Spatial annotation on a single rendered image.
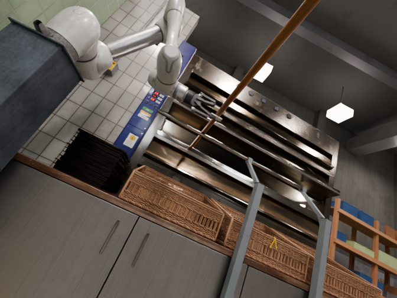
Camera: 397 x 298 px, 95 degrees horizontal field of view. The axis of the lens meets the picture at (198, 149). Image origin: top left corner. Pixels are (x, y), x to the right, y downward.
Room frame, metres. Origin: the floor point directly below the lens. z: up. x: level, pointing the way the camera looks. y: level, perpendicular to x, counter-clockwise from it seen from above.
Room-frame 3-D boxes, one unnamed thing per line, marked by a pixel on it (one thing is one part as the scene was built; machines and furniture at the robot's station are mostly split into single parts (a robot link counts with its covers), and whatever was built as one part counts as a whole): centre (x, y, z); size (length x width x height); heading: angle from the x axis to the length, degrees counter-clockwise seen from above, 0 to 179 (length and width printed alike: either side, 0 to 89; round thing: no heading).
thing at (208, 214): (1.23, 0.02, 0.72); 0.56 x 0.49 x 0.28; 99
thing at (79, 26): (0.71, 0.75, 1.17); 0.18 x 0.16 x 0.22; 12
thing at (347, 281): (1.40, -1.15, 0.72); 0.56 x 0.49 x 0.28; 98
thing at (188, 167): (1.58, -0.51, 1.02); 1.79 x 0.11 x 0.19; 98
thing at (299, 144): (1.58, -0.51, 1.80); 1.79 x 0.11 x 0.19; 98
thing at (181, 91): (0.83, 0.21, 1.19); 0.09 x 0.06 x 0.09; 7
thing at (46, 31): (0.68, 0.75, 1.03); 0.22 x 0.18 x 0.06; 4
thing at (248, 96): (1.60, -0.50, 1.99); 1.80 x 0.08 x 0.21; 98
